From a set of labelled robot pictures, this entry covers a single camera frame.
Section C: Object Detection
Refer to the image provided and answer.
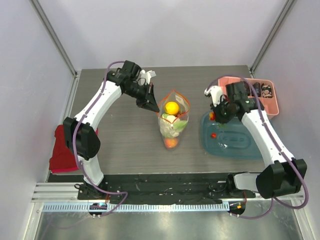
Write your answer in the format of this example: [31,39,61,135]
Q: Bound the dark red folded cloth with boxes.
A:
[48,124,99,173]

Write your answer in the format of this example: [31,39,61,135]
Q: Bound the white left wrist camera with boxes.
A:
[137,69,156,86]

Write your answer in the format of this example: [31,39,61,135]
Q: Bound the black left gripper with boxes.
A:
[124,82,160,113]

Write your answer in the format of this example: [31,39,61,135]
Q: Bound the black jar in bin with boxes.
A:
[253,82,262,97]

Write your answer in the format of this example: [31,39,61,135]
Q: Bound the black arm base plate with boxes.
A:
[75,173,256,205]

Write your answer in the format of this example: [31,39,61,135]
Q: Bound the white cauliflower with leaves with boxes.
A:
[158,113,188,138]

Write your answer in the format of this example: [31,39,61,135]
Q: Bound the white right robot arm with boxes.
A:
[210,93,307,199]

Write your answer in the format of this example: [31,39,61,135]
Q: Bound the clear orange-zip plastic bag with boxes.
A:
[157,89,190,149]

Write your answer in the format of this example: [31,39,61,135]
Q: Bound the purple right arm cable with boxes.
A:
[204,76,309,219]

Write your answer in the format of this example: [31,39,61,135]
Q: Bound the pink plastic bin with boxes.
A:
[218,76,279,120]

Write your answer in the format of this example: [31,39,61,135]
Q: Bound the patterned packet in bin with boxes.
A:
[261,83,273,98]

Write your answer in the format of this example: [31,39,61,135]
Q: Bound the cherry tomato sprig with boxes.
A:
[209,111,226,128]

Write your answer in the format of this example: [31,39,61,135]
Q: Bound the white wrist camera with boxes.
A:
[137,69,156,86]
[204,85,223,107]

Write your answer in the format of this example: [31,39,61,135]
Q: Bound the blue translucent plastic tray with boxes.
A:
[200,111,262,160]

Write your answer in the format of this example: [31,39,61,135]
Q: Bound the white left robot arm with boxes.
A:
[63,70,160,200]

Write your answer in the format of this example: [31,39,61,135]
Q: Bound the orange peach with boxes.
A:
[164,137,179,149]

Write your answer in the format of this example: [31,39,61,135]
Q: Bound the yellow lemon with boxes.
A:
[164,101,180,116]

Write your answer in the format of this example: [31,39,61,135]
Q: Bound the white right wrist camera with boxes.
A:
[204,85,223,107]

